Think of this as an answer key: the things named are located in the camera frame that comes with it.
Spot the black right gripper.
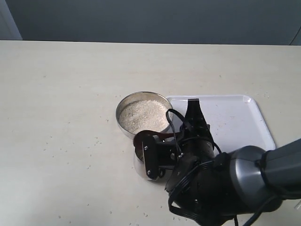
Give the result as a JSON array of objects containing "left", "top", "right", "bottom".
[{"left": 166, "top": 98, "right": 235, "bottom": 226}]

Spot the dark brown wooden spoon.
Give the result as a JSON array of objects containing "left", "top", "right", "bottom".
[{"left": 133, "top": 130, "right": 174, "bottom": 162}]

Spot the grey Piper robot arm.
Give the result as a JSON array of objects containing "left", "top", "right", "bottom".
[{"left": 166, "top": 99, "right": 301, "bottom": 226}]

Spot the steel bowl of rice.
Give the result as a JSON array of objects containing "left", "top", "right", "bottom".
[{"left": 115, "top": 91, "right": 173, "bottom": 139}]

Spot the steel cup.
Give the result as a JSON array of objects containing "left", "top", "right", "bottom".
[{"left": 134, "top": 152, "right": 152, "bottom": 181}]

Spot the white rectangular plastic tray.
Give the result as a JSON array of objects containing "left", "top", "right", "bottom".
[{"left": 166, "top": 94, "right": 276, "bottom": 156}]

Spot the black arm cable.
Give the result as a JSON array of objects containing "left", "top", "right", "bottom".
[{"left": 165, "top": 108, "right": 301, "bottom": 226}]

